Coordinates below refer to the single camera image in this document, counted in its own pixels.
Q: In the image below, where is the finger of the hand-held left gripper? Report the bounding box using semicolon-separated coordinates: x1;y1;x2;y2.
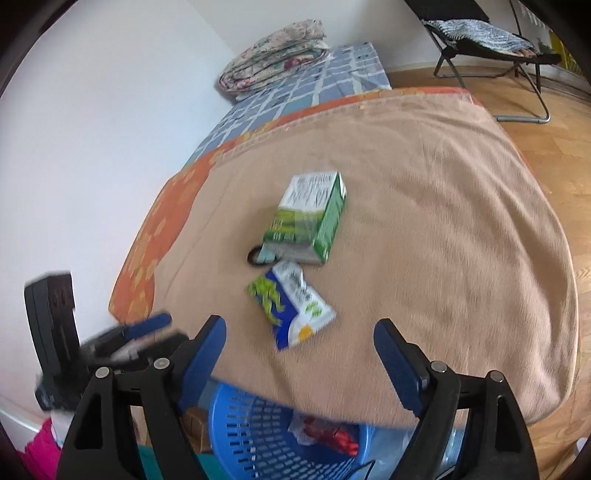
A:
88;331;191;372
85;312;173;356

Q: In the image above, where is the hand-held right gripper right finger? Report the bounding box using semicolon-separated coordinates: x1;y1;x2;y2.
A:
373;318;539;480

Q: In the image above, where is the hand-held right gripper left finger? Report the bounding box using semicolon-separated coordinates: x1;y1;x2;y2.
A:
60;315;228;480

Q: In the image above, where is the blue yellow snack wrapper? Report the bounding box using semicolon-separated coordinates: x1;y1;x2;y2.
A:
248;261;337;352

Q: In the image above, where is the blue plastic basket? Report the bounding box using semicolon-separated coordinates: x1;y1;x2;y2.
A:
208;381;377;480

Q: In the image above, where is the red carton box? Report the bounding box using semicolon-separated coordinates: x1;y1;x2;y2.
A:
305;415;361;456

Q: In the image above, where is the green milk carton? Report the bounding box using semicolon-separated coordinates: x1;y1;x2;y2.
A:
262;172;347;265

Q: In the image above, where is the brown cardboard box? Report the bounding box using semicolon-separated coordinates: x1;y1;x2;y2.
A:
181;406;214;452

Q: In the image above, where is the pink cloth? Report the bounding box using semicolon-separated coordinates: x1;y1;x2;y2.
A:
21;418;64;480

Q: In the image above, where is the beige blanket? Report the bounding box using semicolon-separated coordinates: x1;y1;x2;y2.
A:
152;90;580;428

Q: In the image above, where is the blue checked bed sheet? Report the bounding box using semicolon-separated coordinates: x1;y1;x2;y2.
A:
185;41;393;171

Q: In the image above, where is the folded floral quilt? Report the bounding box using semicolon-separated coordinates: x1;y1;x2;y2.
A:
218;18;331;100

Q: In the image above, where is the black folding chair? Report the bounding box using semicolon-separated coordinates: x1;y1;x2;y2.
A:
404;0;561;124

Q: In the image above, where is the blue striped chair cushion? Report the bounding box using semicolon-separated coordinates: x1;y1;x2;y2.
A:
422;18;536;56

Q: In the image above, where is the black ring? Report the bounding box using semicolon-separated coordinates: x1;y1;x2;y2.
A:
247;246;274;268

